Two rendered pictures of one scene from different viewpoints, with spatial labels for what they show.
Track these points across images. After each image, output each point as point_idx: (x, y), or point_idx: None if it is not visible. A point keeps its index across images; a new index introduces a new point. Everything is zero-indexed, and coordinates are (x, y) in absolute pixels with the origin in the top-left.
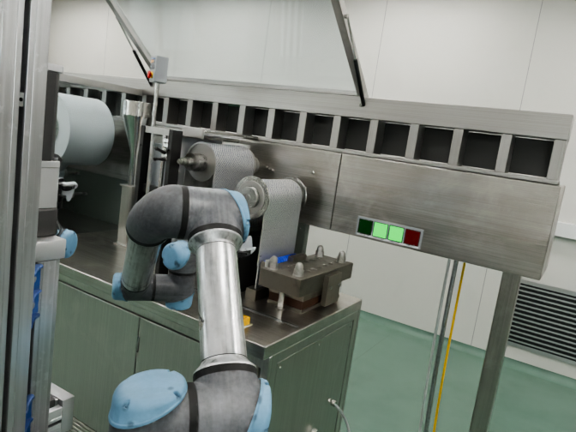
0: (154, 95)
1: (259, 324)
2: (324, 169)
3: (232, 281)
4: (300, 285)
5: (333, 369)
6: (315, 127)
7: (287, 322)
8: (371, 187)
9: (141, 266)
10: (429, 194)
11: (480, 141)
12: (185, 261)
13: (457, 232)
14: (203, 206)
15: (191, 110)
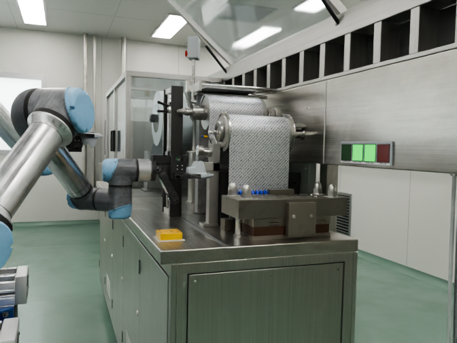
0: (192, 69)
1: (192, 241)
2: (316, 101)
3: (25, 149)
4: (239, 205)
5: (311, 314)
6: (319, 64)
7: (222, 242)
8: (349, 107)
9: (50, 167)
10: (394, 96)
11: (453, 16)
12: (111, 172)
13: (424, 135)
14: (39, 98)
15: (244, 82)
